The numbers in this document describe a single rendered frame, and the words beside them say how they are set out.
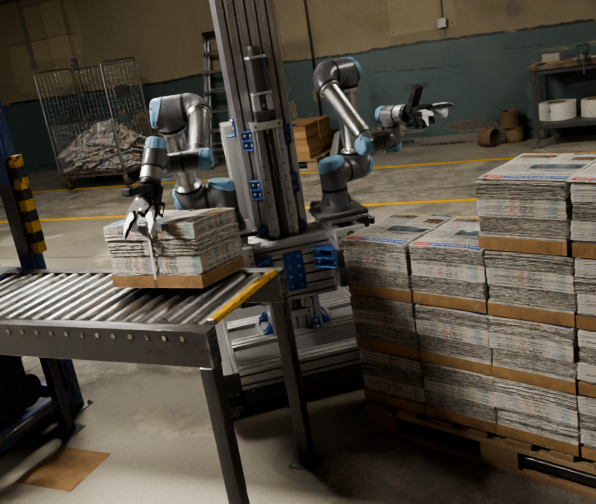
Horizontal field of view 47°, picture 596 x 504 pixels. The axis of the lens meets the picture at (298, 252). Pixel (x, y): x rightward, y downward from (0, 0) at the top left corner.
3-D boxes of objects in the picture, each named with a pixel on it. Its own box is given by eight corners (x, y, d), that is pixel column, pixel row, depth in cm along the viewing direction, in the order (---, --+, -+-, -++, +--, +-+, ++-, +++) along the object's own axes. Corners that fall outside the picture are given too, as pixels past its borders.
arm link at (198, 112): (216, 109, 283) (215, 177, 246) (190, 113, 283) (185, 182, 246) (210, 83, 275) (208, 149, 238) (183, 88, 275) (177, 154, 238)
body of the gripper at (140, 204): (163, 219, 233) (168, 185, 236) (147, 211, 225) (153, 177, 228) (145, 220, 236) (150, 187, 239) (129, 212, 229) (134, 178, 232)
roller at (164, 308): (221, 277, 257) (211, 268, 257) (147, 331, 216) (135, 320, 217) (214, 286, 259) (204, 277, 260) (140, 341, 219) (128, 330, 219)
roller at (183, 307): (236, 278, 254) (226, 268, 254) (164, 332, 214) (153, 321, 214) (229, 286, 257) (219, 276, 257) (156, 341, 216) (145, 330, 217)
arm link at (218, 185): (238, 209, 297) (232, 178, 293) (207, 214, 297) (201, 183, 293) (239, 203, 308) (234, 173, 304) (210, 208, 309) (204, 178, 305)
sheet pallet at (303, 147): (341, 156, 929) (335, 114, 913) (318, 170, 858) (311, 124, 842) (262, 162, 980) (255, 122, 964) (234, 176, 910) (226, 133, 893)
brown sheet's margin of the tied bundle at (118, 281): (194, 267, 263) (193, 256, 263) (149, 288, 238) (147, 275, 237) (160, 267, 270) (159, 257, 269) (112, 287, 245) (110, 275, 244)
